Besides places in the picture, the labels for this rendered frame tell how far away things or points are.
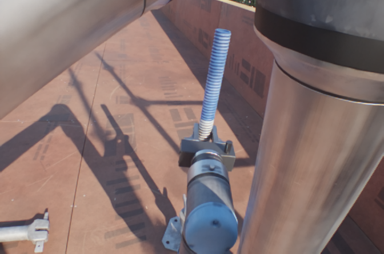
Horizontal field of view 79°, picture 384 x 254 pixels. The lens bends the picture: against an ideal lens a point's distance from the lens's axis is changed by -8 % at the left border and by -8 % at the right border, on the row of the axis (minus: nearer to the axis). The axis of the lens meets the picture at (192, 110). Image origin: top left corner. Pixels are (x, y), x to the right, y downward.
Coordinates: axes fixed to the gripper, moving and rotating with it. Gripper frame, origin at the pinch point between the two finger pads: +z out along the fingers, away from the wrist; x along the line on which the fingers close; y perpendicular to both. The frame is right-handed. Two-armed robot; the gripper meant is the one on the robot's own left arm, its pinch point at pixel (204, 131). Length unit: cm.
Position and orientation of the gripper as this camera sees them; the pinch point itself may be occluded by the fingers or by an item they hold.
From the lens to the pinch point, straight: 70.6
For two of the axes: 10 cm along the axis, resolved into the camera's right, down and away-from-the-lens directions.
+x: -9.9, -1.2, -0.6
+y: 1.3, -8.8, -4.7
